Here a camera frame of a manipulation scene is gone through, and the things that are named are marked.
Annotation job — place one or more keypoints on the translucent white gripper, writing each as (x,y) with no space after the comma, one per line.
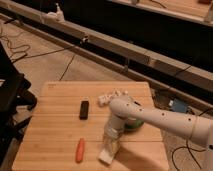
(113,130)

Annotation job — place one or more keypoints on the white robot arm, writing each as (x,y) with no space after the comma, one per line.
(197,129)

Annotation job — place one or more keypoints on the white power strip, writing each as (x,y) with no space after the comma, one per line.
(106,98)

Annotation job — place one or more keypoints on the black rectangular block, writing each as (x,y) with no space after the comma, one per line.
(84,109)

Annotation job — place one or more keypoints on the orange carrot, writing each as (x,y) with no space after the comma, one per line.
(80,151)

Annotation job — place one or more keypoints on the blue box on floor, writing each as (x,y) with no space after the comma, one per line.
(177,105)

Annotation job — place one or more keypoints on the black chair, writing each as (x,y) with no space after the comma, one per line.
(14,92)

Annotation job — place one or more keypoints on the white object on rail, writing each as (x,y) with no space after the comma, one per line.
(58,15)

